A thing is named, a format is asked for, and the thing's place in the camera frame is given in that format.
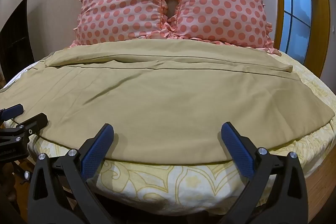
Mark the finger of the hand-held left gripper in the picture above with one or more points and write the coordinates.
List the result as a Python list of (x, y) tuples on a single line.
[(36, 121), (15, 109)]

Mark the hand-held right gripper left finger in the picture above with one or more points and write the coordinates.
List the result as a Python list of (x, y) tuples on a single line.
[(96, 146)]

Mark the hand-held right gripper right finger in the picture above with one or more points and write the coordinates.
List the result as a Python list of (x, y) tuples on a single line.
[(236, 146)]

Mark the bed with yellow floral sheet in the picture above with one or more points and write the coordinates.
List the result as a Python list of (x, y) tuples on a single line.
[(183, 183)]

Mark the dark wooden door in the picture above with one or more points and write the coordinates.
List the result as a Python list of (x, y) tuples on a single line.
[(15, 43)]

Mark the pink polka dot pillow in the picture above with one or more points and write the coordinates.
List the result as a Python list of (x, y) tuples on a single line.
[(220, 3), (120, 1)]

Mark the window with blue bars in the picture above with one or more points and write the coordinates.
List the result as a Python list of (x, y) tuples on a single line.
[(295, 3)]

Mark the wooden bed frame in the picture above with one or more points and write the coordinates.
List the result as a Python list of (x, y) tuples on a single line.
[(321, 166)]

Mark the window with wooden frame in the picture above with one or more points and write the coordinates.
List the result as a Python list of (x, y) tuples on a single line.
[(321, 29)]

